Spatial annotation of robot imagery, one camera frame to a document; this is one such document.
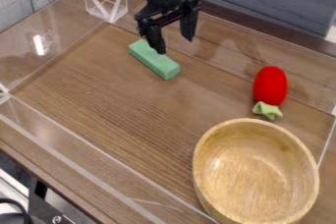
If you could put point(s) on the clear acrylic enclosure wall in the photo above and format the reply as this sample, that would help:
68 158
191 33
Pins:
107 132

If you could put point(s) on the brown wooden bowl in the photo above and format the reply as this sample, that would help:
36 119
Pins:
255 174

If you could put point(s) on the clear acrylic corner bracket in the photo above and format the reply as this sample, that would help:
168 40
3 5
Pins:
107 10

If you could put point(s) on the green rectangular block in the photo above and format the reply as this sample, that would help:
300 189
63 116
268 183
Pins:
159 63

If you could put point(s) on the black table leg bracket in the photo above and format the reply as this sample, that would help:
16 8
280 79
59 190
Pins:
41 211

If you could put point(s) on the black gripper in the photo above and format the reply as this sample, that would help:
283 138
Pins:
159 13

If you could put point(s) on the red plush strawberry toy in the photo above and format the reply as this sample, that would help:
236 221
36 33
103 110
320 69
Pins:
269 92

